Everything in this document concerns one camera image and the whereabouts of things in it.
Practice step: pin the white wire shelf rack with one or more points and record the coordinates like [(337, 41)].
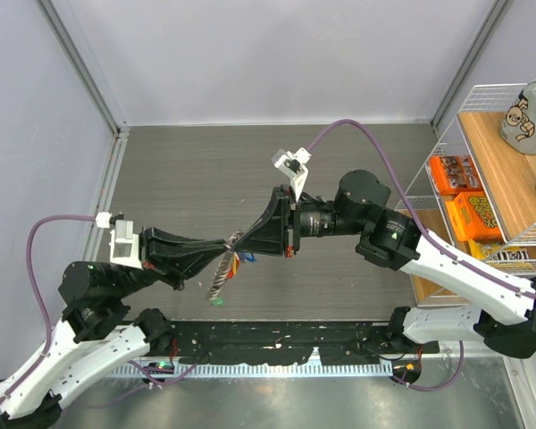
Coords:
[(508, 177)]

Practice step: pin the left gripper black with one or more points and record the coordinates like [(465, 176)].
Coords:
[(175, 257)]

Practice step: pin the yellow snack bag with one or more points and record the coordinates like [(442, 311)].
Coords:
[(497, 254)]

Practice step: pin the green key tag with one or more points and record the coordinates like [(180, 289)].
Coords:
[(217, 301)]

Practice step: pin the grey printed pouch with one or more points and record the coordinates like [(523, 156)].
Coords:
[(528, 118)]

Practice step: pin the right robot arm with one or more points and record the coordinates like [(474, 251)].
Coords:
[(501, 310)]

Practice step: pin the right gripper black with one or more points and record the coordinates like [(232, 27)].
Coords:
[(277, 231)]

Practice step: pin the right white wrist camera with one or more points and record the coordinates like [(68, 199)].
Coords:
[(293, 165)]

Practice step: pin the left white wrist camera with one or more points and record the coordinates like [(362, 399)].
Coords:
[(124, 242)]

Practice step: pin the orange yellow snack box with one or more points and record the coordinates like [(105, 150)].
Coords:
[(472, 217)]

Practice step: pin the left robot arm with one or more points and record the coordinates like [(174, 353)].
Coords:
[(87, 342)]

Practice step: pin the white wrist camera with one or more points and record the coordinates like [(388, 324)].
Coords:
[(124, 242), (293, 165)]

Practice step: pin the white slotted cable duct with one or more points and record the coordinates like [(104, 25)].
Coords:
[(313, 368)]

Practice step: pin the orange snack box top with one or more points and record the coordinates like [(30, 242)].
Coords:
[(453, 174)]

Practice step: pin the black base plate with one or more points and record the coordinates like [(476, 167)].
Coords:
[(276, 343)]

